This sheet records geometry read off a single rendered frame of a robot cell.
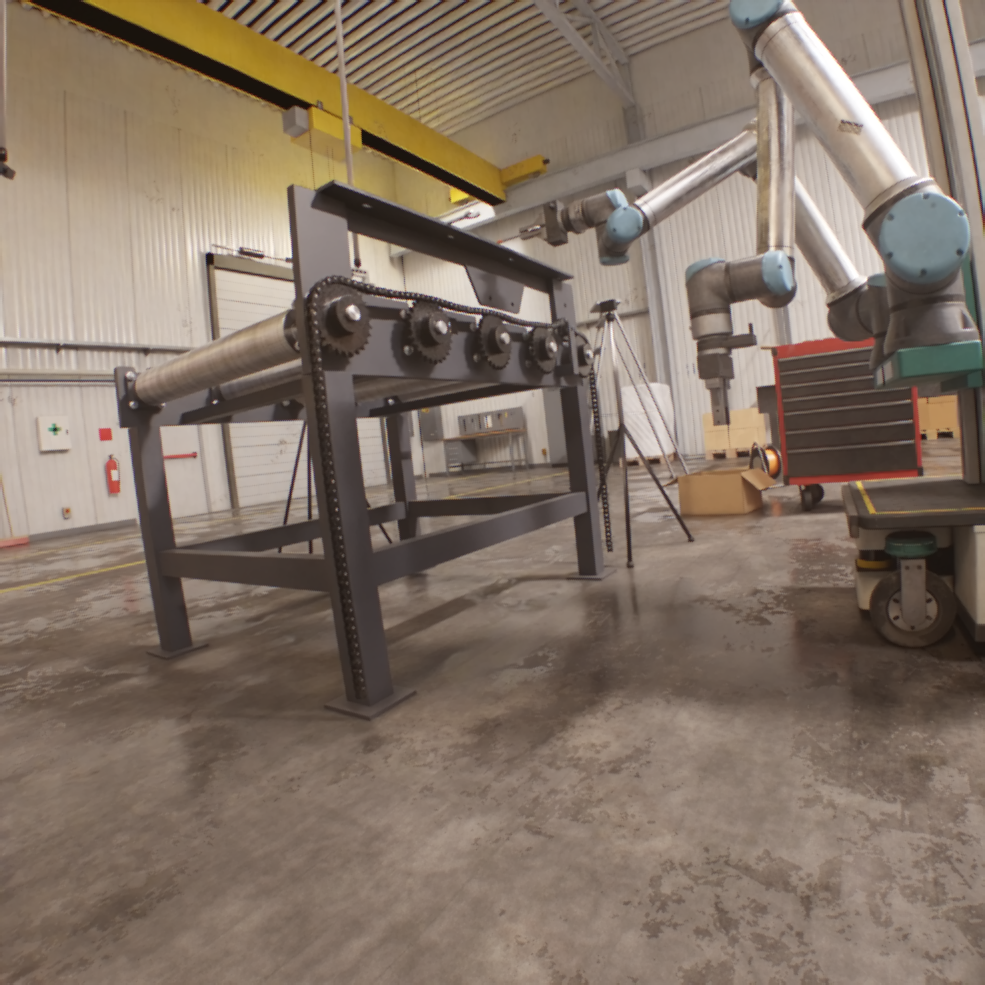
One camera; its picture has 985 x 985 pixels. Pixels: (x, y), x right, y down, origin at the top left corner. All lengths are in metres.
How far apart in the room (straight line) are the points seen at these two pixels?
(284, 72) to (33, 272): 4.81
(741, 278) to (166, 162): 11.96
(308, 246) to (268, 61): 8.49
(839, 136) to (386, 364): 1.08
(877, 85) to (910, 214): 10.89
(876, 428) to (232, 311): 10.93
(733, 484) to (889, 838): 2.86
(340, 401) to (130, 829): 0.87
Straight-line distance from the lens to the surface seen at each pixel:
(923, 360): 1.36
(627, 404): 9.90
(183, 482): 11.11
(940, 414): 10.43
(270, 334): 1.41
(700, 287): 1.32
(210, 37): 9.36
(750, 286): 1.30
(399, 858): 0.91
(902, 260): 1.22
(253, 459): 11.84
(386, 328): 1.47
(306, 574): 1.41
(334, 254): 1.41
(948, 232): 1.23
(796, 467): 3.48
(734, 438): 9.54
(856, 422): 3.46
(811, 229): 2.01
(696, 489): 3.69
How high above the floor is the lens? 0.54
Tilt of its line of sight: 3 degrees down
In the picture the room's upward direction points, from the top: 6 degrees counter-clockwise
